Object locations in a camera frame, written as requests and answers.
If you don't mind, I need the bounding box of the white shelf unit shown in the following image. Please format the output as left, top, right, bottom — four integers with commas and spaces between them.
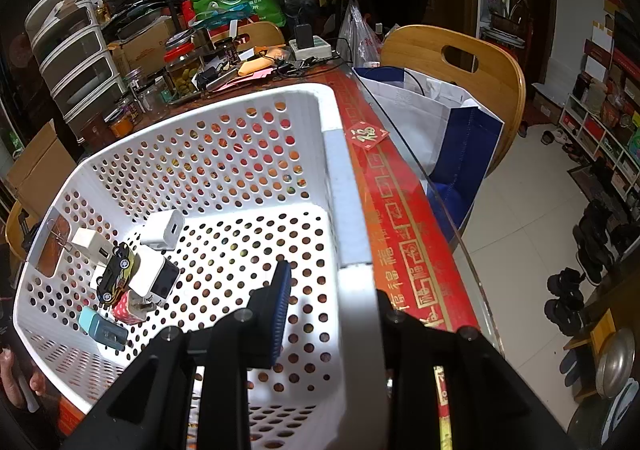
560, 94, 639, 204

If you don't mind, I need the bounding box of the metal pot lid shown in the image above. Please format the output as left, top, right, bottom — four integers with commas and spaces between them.
596, 328, 636, 399

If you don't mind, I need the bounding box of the red fu sticker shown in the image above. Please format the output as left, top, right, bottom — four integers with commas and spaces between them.
346, 121, 390, 151

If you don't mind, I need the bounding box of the white plastic drawer tower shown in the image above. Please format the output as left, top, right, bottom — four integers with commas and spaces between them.
24, 0, 127, 141

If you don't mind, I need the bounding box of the teal grey charger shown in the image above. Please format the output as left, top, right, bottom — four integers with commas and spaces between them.
78, 306, 128, 352

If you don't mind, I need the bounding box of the white blue paper bag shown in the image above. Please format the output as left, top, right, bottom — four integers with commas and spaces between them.
355, 66, 503, 241

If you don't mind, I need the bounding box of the brown cardboard box background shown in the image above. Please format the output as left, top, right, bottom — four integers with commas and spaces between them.
107, 16, 176, 77

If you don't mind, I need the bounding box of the wooden chair left side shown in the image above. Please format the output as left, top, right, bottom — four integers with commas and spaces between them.
6, 201, 40, 262

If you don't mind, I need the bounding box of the cream wall charger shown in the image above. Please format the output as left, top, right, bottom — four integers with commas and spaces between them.
70, 228, 113, 265

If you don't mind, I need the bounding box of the white power strip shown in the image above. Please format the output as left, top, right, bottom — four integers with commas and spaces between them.
288, 35, 333, 61

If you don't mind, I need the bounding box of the cardboard box on chair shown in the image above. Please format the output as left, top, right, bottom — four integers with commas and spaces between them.
4, 120, 77, 218

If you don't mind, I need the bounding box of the white USB charger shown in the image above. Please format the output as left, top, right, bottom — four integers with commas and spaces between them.
140, 210, 184, 251

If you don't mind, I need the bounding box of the wooden chair far side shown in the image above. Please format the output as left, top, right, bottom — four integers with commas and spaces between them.
233, 21, 285, 51

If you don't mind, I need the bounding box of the wooden chair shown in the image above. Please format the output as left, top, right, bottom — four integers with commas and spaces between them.
381, 24, 526, 170
233, 21, 285, 51
6, 201, 40, 262

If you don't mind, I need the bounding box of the pink polka dot charger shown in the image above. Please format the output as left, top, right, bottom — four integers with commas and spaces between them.
112, 290, 156, 326

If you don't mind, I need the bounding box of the glass jar red lid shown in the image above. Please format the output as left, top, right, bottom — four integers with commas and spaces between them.
164, 43, 203, 98

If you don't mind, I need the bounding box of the person hand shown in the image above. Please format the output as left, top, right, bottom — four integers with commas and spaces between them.
0, 347, 47, 413

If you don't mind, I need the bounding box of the white perforated plastic basket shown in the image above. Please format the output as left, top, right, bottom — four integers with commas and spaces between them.
13, 83, 387, 449

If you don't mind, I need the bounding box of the white black power adapter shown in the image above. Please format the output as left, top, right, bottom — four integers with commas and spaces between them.
129, 245, 179, 306

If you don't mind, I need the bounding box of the wooden chair right side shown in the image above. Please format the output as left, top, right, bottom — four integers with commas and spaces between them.
381, 24, 526, 170

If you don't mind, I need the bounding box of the black yellow toy car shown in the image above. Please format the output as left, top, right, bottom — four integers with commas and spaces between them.
96, 242, 134, 308

